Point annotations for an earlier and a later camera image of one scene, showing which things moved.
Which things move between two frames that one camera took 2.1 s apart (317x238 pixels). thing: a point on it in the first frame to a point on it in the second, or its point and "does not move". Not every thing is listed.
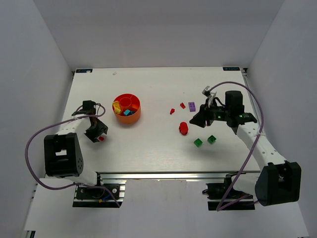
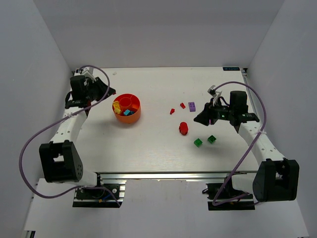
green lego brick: [211, 139] does not move
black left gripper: [96, 131] to [98, 87]
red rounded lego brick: [183, 128] does not move
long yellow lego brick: [117, 108] does not move
